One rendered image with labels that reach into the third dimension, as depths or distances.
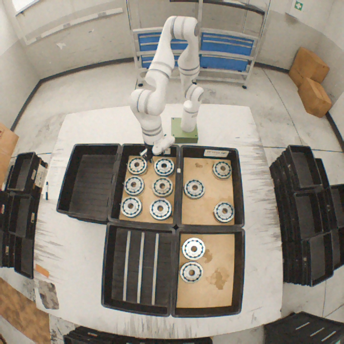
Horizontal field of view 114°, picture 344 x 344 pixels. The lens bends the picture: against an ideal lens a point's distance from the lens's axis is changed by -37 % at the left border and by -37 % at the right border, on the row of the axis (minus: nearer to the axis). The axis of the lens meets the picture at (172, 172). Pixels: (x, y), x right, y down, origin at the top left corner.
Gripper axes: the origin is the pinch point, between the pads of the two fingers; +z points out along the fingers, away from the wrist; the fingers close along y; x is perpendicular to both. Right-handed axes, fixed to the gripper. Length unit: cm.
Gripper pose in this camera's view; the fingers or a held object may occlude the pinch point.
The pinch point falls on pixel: (156, 156)
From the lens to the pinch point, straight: 76.0
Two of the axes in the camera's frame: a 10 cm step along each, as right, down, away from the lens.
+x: 6.6, 6.8, -3.3
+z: 0.1, 4.2, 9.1
